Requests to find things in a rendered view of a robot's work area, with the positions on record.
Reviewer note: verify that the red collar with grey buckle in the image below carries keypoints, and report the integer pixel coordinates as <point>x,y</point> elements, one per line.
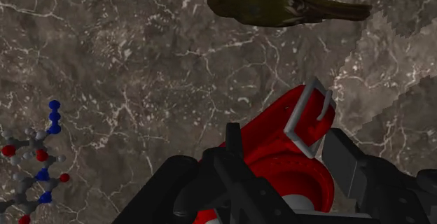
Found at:
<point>290,148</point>

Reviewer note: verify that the grey red blue molecule model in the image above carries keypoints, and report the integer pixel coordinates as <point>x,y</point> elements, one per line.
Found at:
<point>34,158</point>

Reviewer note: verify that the olive green bird figure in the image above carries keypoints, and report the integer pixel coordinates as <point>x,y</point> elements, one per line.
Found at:
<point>269,5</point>

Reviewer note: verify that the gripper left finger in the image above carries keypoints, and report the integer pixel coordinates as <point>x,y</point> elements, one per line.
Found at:
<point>204,182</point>

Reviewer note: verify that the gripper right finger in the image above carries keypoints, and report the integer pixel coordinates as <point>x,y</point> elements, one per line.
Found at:
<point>375,182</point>

